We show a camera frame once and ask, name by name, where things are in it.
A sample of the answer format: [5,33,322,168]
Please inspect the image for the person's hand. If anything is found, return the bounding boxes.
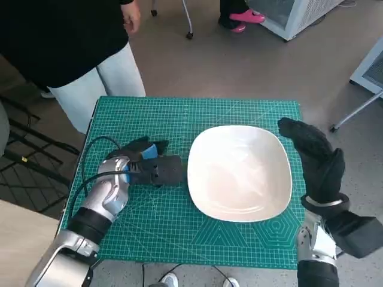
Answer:
[121,0,142,34]

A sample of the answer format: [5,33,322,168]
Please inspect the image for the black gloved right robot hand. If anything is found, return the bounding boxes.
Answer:
[277,117,346,206]

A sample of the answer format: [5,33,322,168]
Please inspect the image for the black left robot hand, blue tape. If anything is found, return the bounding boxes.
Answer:
[114,136,170,164]

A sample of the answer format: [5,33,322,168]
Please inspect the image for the white square plate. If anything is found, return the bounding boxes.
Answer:
[187,125,293,222]

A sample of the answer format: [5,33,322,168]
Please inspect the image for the white chair leg with caster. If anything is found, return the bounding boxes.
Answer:
[181,0,195,39]

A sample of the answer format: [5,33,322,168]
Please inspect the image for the grey metal leg with caster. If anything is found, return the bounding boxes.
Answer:
[330,94,383,133]

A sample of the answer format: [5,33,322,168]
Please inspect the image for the person standing by table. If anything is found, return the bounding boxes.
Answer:
[0,0,147,134]

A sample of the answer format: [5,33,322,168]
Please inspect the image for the green cutting mat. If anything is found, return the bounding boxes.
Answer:
[54,95,308,269]

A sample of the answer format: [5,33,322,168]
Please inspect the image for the white cabinet with grey panel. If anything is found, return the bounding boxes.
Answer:
[349,38,383,96]

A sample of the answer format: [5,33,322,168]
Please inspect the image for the person with pink shoes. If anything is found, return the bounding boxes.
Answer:
[218,0,266,33]

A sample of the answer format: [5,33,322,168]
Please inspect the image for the grey rounded seat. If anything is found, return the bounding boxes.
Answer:
[0,100,11,158]

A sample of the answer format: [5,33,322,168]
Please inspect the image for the white perforated metal cabinet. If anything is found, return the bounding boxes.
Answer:
[247,0,346,42]

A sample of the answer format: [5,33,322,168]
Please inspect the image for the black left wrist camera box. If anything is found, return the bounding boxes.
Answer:
[128,154,183,188]

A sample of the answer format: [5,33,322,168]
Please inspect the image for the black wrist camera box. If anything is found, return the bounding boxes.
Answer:
[324,209,378,259]
[128,154,183,188]

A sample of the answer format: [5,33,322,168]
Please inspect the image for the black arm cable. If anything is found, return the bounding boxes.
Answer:
[71,136,130,216]

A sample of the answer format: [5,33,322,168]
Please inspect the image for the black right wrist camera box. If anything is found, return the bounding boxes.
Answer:
[324,209,378,259]

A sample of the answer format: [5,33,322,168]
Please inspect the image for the black wire rack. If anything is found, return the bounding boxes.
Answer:
[0,91,82,210]

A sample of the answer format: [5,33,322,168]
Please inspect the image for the black floor cable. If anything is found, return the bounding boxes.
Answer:
[139,262,182,287]
[209,265,239,287]

